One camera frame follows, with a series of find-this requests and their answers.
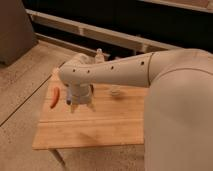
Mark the white ceramic cup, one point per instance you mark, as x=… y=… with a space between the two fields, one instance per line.
x=115 y=91

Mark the clear plastic bottle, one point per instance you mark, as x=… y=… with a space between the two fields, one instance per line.
x=99 y=58

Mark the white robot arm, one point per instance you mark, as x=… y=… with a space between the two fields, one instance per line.
x=178 y=110

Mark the grey cabinet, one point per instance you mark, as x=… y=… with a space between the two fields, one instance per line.
x=17 y=35

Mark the wooden folding table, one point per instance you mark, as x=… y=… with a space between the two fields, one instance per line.
x=111 y=121

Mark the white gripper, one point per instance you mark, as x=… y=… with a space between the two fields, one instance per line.
x=79 y=94

